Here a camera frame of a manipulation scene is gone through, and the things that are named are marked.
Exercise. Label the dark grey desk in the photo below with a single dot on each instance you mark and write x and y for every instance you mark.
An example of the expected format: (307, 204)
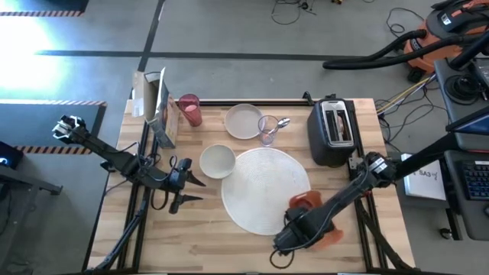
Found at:
(454, 214)

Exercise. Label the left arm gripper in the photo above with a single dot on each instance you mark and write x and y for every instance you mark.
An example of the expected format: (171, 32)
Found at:
(179, 183)

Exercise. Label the white ceramic bowl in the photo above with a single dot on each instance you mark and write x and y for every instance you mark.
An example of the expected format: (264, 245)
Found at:
(217, 160)

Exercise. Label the black keyboard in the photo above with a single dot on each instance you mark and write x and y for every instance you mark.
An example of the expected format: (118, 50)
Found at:
(475, 179)

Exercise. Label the black device with blue light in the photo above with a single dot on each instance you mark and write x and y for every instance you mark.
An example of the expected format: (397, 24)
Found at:
(11, 154)

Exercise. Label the dark blue cereal box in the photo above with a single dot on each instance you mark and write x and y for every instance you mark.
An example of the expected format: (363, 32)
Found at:
(164, 114)

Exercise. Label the black toaster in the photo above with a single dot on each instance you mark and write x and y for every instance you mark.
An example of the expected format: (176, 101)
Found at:
(319, 130)

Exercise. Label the white paper sheet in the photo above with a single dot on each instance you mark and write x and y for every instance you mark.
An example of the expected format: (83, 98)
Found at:
(424, 187)

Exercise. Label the black hazard-striped floor mat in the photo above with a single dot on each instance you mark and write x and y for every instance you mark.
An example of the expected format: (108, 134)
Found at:
(57, 4)
(49, 126)

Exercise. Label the white round woven placemat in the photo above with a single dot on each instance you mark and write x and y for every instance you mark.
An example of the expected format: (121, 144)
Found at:
(263, 191)

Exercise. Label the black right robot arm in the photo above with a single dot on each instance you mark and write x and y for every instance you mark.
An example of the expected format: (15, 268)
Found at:
(344, 195)

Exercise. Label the beige round plate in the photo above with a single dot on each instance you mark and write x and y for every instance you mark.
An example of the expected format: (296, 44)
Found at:
(243, 121)

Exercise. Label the toast slice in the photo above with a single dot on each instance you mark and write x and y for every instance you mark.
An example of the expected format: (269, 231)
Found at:
(344, 130)

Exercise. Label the pink plastic tumbler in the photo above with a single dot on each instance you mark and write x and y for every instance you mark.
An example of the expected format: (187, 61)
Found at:
(191, 110)

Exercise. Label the grey metal stand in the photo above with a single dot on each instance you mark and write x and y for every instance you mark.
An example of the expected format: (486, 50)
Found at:
(23, 183)

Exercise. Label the black slanted stand pole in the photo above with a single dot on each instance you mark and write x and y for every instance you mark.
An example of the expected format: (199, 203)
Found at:
(424, 158)

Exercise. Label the black laptop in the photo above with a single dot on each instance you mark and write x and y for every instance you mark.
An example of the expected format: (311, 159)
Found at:
(473, 124)

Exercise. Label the orange shop vacuum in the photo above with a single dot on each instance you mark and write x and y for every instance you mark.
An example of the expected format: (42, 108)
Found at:
(422, 64)

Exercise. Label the small black floor object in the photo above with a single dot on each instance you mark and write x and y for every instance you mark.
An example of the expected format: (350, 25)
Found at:
(445, 233)

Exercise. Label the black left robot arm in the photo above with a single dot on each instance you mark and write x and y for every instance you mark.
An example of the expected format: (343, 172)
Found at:
(114, 158)

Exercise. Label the black vacuum wand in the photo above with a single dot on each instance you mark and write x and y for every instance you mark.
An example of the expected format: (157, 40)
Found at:
(468, 53)

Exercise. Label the clear drinking glass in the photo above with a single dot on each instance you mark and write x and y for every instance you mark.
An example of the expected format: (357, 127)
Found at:
(267, 131)

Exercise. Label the metal spoon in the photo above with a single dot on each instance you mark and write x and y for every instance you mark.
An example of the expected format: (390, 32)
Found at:
(283, 122)

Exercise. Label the orange plastic tray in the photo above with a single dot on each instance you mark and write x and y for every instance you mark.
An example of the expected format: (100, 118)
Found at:
(305, 198)

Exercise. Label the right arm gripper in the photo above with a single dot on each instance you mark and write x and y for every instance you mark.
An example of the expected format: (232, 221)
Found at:
(289, 238)

